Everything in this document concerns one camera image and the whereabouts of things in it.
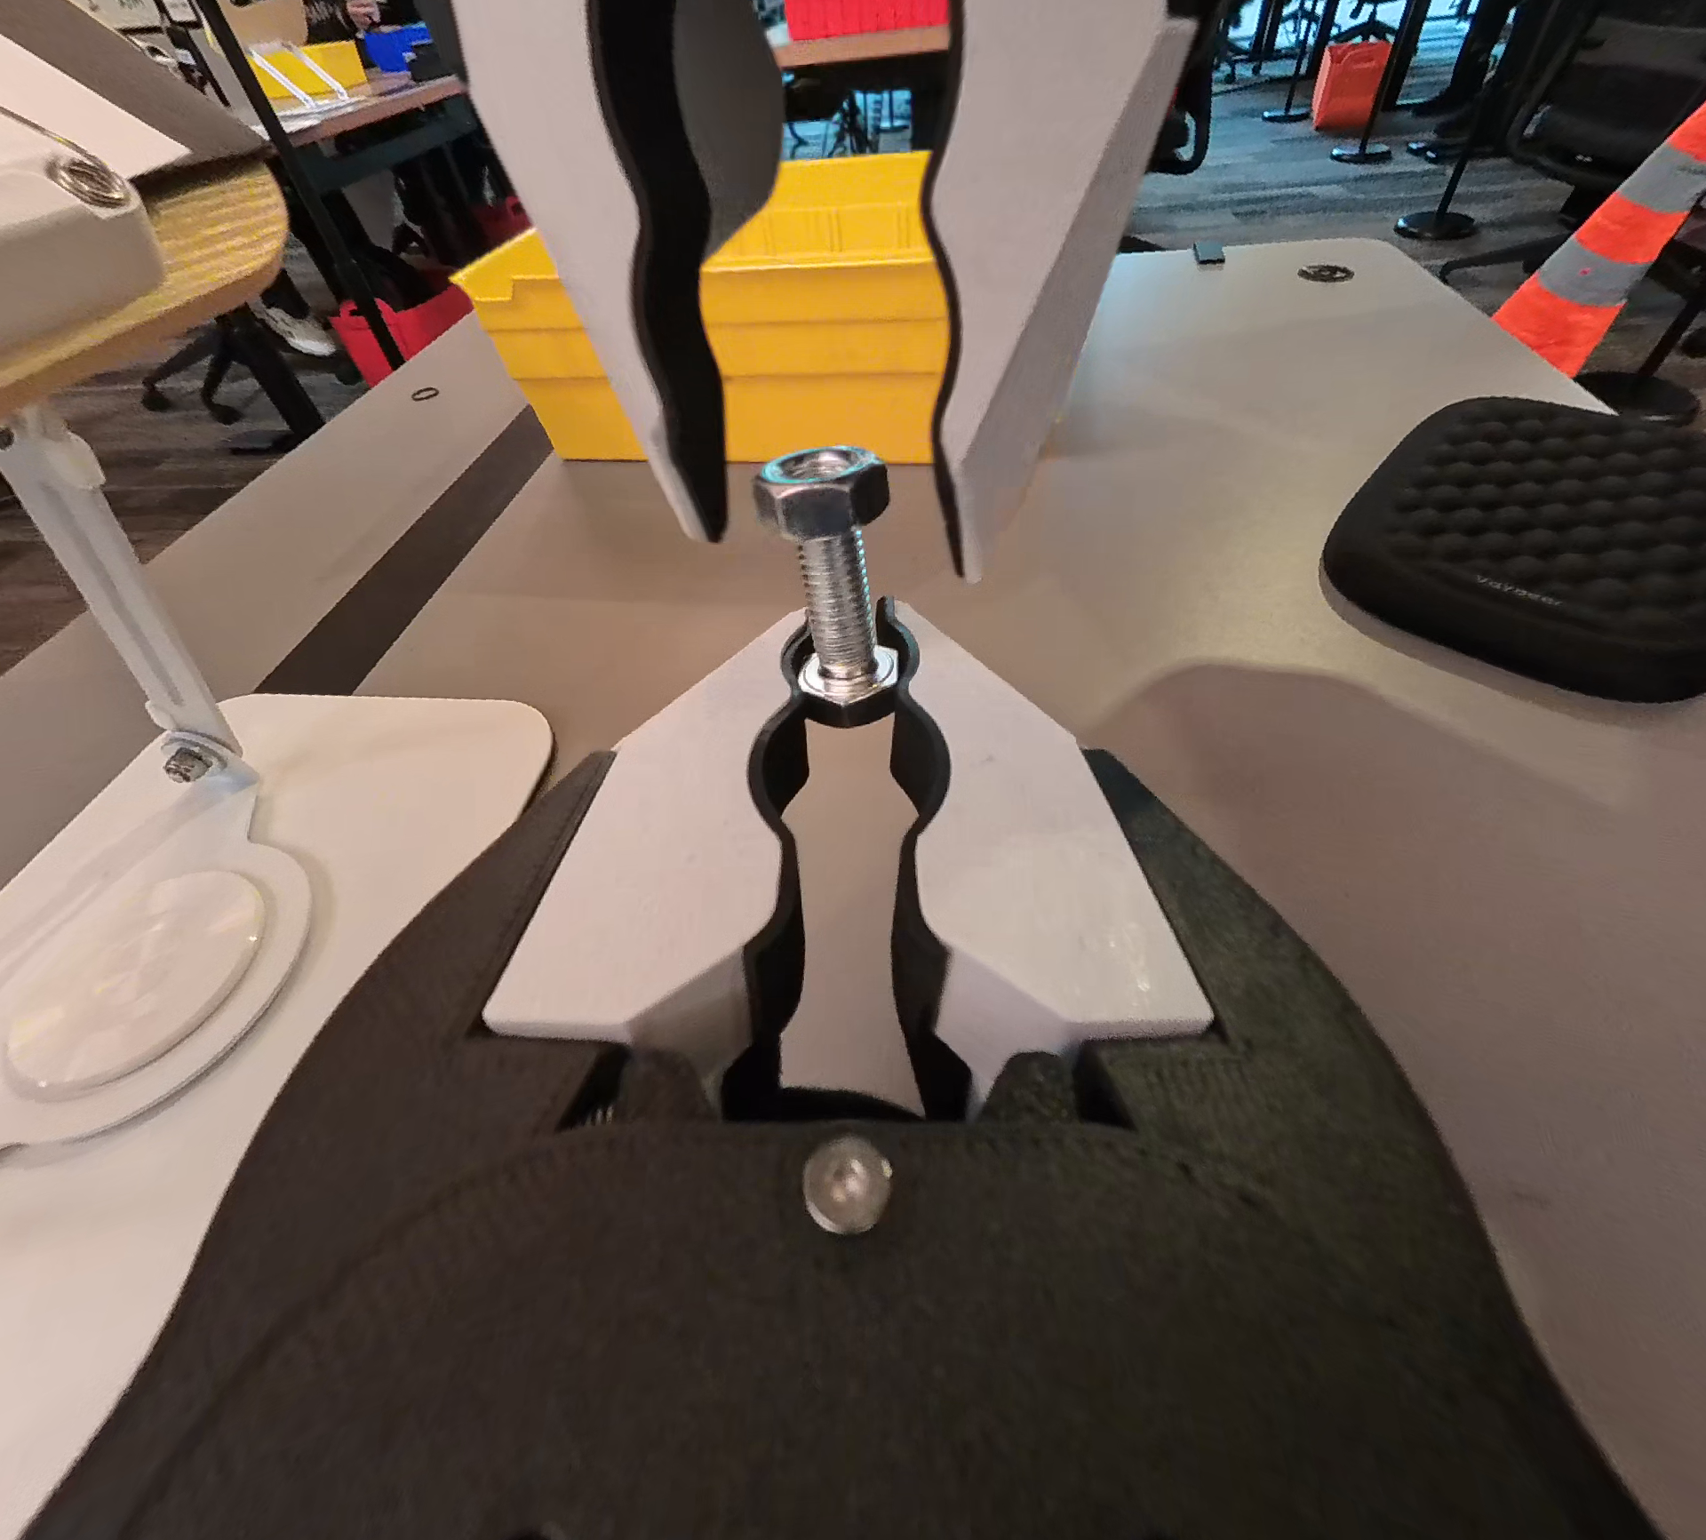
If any silver hex bolt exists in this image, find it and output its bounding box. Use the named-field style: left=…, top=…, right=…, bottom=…
left=749, top=443, right=892, bottom=692

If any orange bag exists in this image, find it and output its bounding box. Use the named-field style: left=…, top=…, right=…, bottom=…
left=1311, top=38, right=1395, bottom=132

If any yellow plastic bin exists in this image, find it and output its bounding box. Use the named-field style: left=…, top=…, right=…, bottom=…
left=449, top=150, right=961, bottom=463

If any black mesh office chair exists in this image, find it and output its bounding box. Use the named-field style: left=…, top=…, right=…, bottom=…
left=1439, top=13, right=1706, bottom=282

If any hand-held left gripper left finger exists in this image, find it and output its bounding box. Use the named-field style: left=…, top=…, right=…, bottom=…
left=481, top=614, right=817, bottom=1096

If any white stand with wooden board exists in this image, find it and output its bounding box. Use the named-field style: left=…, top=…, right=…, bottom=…
left=0, top=0, right=554, bottom=1157

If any printed instruction sheet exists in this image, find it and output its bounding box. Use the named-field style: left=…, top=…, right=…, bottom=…
left=0, top=34, right=195, bottom=170

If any small yellow bin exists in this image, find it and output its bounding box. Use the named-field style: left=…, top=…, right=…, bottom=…
left=245, top=40, right=367, bottom=102

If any red floor crate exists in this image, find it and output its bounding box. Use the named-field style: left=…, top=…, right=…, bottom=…
left=330, top=280, right=474, bottom=385

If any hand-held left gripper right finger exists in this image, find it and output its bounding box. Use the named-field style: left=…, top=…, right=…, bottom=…
left=879, top=596, right=1217, bottom=1116

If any black dimpled wrist rest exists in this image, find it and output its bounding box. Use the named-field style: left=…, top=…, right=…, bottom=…
left=1322, top=397, right=1706, bottom=705

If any red storage bin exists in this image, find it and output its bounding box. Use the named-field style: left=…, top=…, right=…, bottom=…
left=774, top=0, right=950, bottom=42

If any orange traffic cone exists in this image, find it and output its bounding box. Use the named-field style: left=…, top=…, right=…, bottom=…
left=1492, top=100, right=1706, bottom=379

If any silver hex nut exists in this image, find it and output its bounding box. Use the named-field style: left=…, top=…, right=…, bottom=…
left=794, top=648, right=897, bottom=708

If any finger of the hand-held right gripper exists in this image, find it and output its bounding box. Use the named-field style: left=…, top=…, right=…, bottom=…
left=412, top=0, right=732, bottom=545
left=917, top=0, right=1201, bottom=586

